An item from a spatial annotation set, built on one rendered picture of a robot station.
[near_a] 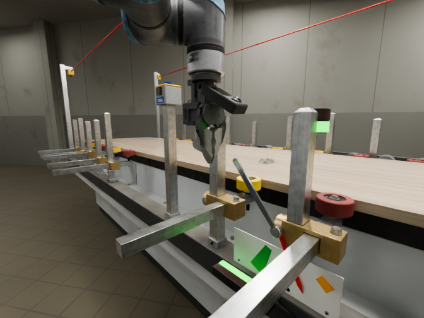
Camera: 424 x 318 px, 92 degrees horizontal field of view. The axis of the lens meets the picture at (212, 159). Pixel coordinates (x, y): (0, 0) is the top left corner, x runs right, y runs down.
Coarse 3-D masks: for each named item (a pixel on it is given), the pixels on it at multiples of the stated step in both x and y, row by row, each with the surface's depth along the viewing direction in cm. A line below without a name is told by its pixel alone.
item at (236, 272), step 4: (224, 264) 55; (228, 264) 55; (228, 268) 54; (232, 268) 54; (232, 272) 53; (236, 272) 53; (240, 272) 53; (240, 276) 51; (244, 276) 51; (248, 276) 51; (244, 280) 50; (248, 280) 50
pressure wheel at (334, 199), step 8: (328, 192) 52; (320, 200) 48; (328, 200) 47; (336, 200) 48; (344, 200) 47; (352, 200) 47; (320, 208) 48; (328, 208) 46; (336, 208) 45; (344, 208) 45; (352, 208) 45; (336, 216) 45; (344, 216) 45
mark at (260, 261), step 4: (264, 248) 49; (268, 248) 48; (260, 252) 50; (264, 252) 49; (268, 252) 48; (256, 256) 51; (260, 256) 50; (264, 256) 49; (268, 256) 49; (252, 260) 52; (256, 260) 51; (260, 260) 50; (264, 260) 50; (252, 264) 52; (256, 264) 52; (260, 264) 51; (264, 264) 50; (256, 268) 52; (260, 268) 51
